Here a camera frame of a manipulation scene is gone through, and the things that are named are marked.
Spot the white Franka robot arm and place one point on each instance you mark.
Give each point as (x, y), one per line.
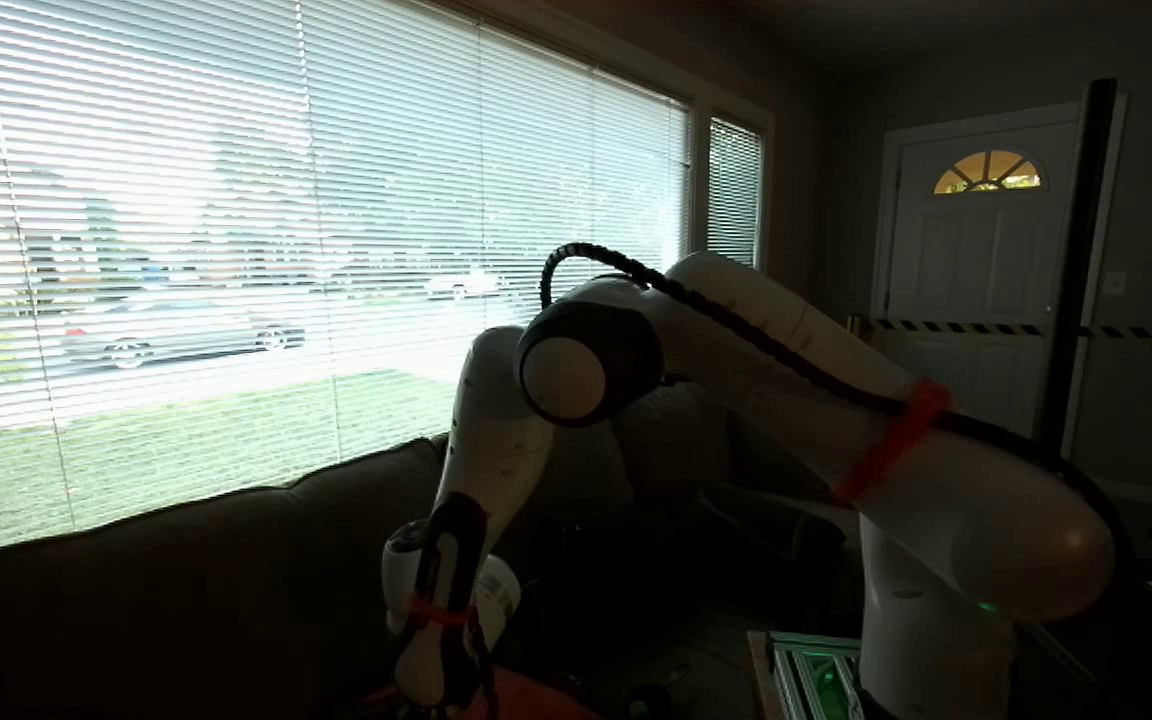
(978, 521)

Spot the grey-brown fabric couch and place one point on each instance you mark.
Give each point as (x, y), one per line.
(179, 602)

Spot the narrow white window blind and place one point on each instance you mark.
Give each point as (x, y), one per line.
(732, 195)

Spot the orange pillow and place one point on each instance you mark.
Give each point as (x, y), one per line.
(540, 700)

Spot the large white window blind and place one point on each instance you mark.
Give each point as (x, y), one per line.
(229, 240)

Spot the green white board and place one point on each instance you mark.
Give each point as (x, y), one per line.
(810, 674)

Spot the white door with arched window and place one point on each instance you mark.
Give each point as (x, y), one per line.
(963, 254)

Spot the black yellow caution tape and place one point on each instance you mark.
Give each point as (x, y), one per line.
(990, 331)

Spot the black vertical pole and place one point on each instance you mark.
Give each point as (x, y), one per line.
(1082, 240)

